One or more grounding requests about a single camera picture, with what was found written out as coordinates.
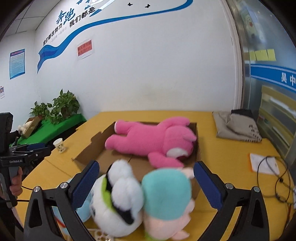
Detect light blue plush toy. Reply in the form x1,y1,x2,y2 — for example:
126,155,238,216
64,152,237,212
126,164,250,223
52,192,92,239

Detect red wall notice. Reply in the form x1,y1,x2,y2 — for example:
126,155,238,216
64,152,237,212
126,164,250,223
77,39,94,60

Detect white paper sheet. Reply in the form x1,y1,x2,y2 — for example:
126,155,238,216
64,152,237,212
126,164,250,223
249,153,280,176

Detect paper cup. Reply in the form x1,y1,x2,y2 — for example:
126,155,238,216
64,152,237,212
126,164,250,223
53,138,66,153

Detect yellow sticky notes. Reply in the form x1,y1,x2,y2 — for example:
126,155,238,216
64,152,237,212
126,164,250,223
244,49,276,61

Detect potted green plant left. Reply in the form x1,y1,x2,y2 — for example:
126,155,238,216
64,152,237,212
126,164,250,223
30,101,50,120

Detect black cable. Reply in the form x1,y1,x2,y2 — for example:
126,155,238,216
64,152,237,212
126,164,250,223
256,155,296,204

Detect potted green plant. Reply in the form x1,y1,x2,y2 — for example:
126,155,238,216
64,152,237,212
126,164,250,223
47,89,80,125
30,101,50,120

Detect blue wall poster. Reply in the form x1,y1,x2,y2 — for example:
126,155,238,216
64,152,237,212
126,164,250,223
9,49,25,79

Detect beige cloth bag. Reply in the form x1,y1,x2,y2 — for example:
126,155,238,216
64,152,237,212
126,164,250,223
212,109,262,143

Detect teal and pink plush toy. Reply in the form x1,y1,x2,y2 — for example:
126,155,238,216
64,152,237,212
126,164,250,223
142,168,195,240

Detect cardboard box with plush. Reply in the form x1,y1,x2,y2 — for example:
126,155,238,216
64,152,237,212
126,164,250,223
18,116,43,138

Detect pink plush bear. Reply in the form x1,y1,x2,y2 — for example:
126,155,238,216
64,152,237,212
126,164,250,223
105,116,197,169

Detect green cloth table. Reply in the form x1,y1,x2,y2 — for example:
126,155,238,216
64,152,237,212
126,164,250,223
18,114,86,145

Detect metal shelf rack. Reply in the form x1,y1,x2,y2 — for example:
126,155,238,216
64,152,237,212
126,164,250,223
257,85,295,165

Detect panda plush toy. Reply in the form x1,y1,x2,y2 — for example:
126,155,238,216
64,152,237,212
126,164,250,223
90,159,144,237

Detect person left hand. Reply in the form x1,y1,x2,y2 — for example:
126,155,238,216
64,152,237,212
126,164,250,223
10,167,23,197

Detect potted green plant right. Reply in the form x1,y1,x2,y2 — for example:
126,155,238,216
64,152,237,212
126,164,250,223
47,89,80,125

